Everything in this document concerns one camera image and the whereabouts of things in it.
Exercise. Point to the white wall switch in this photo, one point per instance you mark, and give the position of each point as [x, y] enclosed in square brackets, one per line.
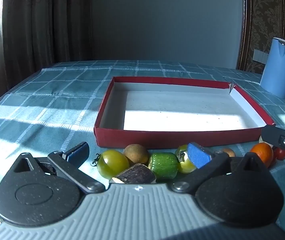
[260, 55]

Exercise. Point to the green tomato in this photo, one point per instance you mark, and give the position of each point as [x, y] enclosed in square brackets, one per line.
[112, 163]
[184, 168]

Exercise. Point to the dark sugarcane piece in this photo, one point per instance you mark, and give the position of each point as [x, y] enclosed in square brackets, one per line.
[135, 175]

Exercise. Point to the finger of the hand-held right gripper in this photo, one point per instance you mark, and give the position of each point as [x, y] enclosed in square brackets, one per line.
[273, 136]

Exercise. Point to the brown patterned curtain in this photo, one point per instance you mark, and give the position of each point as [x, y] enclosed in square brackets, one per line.
[47, 22]

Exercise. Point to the teal checked tablecloth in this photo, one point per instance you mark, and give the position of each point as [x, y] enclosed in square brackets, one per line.
[45, 100]

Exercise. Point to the green cucumber piece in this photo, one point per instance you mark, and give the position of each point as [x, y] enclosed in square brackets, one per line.
[163, 165]

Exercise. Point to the dark wooden frame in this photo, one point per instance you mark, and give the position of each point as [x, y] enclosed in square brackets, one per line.
[245, 30]

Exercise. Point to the small tan longan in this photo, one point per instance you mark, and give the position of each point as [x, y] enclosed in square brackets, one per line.
[228, 152]

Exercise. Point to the orange mandarin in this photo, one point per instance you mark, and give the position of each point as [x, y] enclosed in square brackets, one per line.
[262, 153]

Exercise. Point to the brown kiwi fruit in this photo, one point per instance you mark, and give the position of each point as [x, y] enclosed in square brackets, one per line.
[136, 152]

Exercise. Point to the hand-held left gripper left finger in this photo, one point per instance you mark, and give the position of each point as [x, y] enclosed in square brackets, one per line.
[78, 152]

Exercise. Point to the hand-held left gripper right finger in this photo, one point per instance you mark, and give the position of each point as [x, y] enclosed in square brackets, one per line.
[198, 155]

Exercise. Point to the red cherry tomato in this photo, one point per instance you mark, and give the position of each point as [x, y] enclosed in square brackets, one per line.
[280, 153]

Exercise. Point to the red cardboard box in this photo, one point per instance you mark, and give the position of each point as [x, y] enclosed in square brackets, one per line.
[172, 110]

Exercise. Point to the blue electric kettle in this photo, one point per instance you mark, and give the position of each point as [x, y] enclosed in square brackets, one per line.
[277, 67]

